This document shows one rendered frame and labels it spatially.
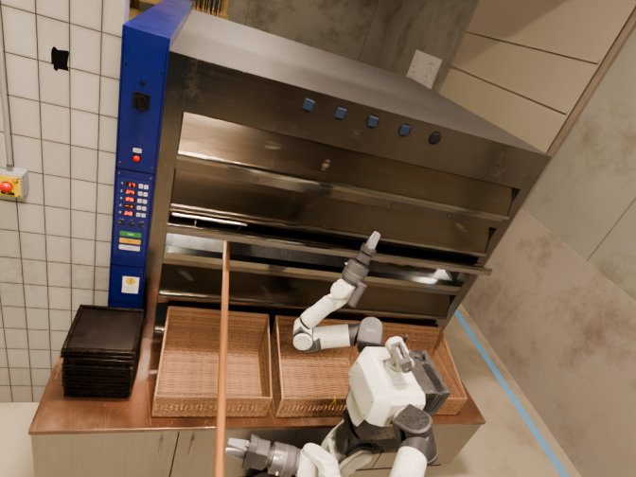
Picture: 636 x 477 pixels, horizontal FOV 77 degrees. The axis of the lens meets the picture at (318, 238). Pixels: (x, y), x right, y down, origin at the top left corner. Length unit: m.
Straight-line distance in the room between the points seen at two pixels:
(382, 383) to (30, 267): 1.68
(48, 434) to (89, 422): 0.16
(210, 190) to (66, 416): 1.18
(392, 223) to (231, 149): 0.94
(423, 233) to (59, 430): 1.97
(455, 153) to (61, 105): 1.74
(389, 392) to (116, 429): 1.26
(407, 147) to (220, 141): 0.88
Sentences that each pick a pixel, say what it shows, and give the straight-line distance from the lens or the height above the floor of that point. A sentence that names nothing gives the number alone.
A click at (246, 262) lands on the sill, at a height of 1.18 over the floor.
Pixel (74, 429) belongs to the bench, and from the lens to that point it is 2.19.
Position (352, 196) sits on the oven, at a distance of 2.03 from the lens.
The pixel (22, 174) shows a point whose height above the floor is 1.51.
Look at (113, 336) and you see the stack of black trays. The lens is 2.07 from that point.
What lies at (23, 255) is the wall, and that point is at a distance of 2.26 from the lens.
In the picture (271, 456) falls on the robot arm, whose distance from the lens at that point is 1.37.
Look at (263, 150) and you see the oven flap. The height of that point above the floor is 1.79.
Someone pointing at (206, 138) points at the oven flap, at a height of 1.80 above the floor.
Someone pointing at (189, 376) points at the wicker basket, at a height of 0.59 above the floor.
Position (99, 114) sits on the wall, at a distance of 1.85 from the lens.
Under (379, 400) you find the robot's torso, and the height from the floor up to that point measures 1.36.
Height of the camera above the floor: 2.40
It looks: 29 degrees down
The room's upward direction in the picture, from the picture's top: 20 degrees clockwise
